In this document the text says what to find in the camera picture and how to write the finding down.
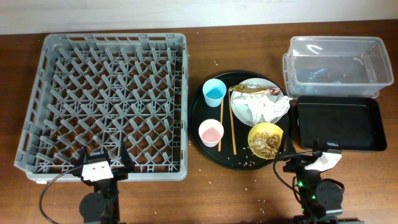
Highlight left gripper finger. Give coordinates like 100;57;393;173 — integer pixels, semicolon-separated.
76;146;88;167
120;141;134;173

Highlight food scraps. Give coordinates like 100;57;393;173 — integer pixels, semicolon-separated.
249;131;280;159

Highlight yellow bowl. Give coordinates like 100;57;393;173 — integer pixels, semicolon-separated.
248;123;284;159

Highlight white napkin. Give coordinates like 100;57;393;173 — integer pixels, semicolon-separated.
231;91;292;126

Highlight pink cup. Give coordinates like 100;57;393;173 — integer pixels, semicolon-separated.
198;119;222;147

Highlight brown snack wrapper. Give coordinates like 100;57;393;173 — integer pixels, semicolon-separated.
229;84;280;95

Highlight light blue cup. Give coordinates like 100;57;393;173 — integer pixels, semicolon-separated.
202;78;227;107

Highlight wooden chopstick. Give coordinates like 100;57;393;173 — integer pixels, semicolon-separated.
218;99;224;152
228;87;237;155

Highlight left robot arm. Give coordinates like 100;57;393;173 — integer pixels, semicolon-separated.
73;142;134;224

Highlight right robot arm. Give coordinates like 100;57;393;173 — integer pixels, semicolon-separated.
283;149;345;224

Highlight grey dishwasher rack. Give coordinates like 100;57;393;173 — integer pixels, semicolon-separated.
14;33;188;183

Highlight black rectangular tray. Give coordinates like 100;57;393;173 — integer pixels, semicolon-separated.
296;96;387;151

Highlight round black tray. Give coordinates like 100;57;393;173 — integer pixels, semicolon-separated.
187;71;297;170

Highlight clear plastic bin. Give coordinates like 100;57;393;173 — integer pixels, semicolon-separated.
282;36;394;98

